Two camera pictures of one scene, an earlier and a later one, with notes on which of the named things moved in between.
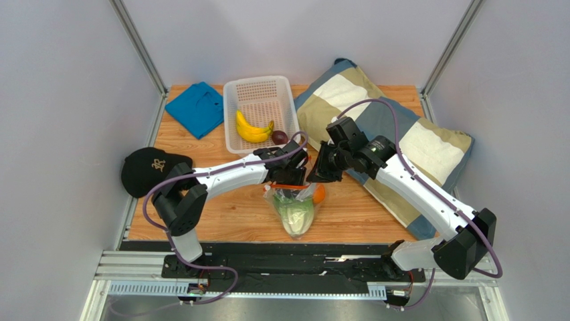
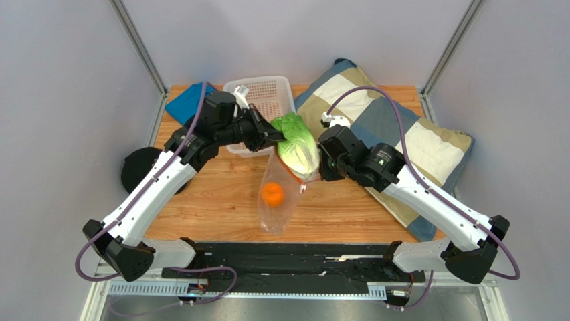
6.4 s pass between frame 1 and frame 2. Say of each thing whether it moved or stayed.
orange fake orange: moved
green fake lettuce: moved
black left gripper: moved
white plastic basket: stayed
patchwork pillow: stayed
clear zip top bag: moved
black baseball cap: stayed
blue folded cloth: stayed
